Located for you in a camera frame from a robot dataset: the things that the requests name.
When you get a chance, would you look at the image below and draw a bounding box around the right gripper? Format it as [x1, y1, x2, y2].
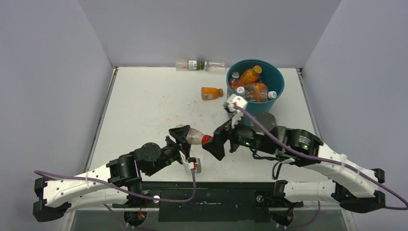
[202, 108, 276, 160]

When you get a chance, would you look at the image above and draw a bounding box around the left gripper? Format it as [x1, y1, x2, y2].
[145, 126, 192, 176]

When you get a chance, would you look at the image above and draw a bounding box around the clear bottle red label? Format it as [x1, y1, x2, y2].
[186, 127, 212, 145]

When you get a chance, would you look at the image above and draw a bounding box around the small orange juice bottle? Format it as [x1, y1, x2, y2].
[240, 65, 263, 85]
[201, 87, 224, 100]

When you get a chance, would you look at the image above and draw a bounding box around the crushed clear blue bottle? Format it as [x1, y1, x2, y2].
[235, 86, 250, 100]

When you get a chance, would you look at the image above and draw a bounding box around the clear bottle green label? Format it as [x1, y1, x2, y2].
[175, 60, 208, 71]

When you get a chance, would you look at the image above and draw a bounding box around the large orange label bottle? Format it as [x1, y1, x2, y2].
[244, 83, 278, 103]

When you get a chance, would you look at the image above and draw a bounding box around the teal plastic bin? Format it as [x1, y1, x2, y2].
[226, 59, 285, 116]

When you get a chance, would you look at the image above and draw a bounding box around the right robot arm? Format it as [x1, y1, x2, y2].
[203, 113, 385, 213]

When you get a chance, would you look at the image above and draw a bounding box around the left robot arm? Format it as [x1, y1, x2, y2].
[33, 125, 197, 222]

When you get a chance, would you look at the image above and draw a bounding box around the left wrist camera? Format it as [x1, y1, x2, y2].
[179, 150, 202, 175]

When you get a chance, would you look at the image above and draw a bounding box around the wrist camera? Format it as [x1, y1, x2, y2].
[179, 150, 202, 175]
[223, 94, 248, 129]

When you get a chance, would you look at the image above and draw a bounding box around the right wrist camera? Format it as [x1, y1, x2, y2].
[223, 94, 248, 129]

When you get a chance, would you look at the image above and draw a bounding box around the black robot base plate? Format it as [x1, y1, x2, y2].
[113, 182, 304, 222]

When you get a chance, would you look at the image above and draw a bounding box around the clear bottle at wall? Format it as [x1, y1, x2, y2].
[204, 60, 226, 74]

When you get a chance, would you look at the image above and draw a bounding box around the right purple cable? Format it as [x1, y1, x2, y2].
[234, 105, 408, 211]

